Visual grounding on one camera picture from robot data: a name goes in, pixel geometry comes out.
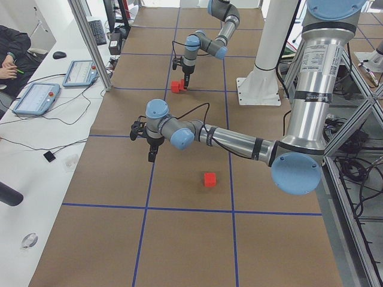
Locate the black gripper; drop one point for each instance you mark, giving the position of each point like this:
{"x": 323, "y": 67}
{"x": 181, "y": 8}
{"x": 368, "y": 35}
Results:
{"x": 188, "y": 69}
{"x": 154, "y": 143}

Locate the red block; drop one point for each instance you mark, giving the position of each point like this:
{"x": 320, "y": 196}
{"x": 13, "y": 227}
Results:
{"x": 181, "y": 85}
{"x": 175, "y": 87}
{"x": 210, "y": 179}

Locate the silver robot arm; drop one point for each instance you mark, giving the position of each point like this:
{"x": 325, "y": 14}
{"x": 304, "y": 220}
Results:
{"x": 229, "y": 16}
{"x": 294, "y": 160}

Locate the black power adapter box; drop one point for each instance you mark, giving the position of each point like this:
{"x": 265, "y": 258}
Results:
{"x": 115, "y": 43}

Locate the black keyboard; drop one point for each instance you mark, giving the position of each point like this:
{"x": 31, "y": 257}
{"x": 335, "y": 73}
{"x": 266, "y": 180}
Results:
{"x": 97, "y": 30}

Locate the far blue teach pendant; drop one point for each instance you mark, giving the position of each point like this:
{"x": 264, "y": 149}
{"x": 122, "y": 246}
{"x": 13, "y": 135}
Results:
{"x": 81, "y": 73}

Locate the blue teach pendant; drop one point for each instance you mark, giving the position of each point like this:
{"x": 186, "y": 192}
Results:
{"x": 81, "y": 73}
{"x": 37, "y": 99}

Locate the small black square pad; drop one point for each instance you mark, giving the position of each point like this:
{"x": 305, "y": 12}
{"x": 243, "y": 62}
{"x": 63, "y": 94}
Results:
{"x": 49, "y": 156}

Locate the near blue teach pendant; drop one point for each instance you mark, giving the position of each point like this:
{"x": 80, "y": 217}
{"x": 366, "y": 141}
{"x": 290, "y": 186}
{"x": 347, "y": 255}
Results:
{"x": 37, "y": 99}

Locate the black computer mouse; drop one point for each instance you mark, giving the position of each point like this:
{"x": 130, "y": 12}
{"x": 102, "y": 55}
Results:
{"x": 59, "y": 55}

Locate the black cylinder armrest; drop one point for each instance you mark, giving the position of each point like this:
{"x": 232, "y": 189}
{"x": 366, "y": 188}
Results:
{"x": 10, "y": 196}

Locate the person in black jacket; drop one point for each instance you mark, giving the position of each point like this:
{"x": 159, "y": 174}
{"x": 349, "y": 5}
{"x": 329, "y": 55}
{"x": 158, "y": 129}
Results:
{"x": 16, "y": 67}

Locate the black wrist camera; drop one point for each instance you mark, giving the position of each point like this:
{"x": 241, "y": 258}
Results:
{"x": 177, "y": 61}
{"x": 138, "y": 129}

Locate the white pedestal base plate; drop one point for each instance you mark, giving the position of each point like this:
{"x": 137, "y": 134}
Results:
{"x": 258, "y": 91}

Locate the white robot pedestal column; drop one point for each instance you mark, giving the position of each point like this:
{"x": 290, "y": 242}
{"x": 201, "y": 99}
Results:
{"x": 273, "y": 36}

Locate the aluminium frame post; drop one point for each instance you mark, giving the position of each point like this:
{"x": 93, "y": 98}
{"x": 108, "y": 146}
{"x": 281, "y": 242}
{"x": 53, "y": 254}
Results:
{"x": 86, "y": 33}

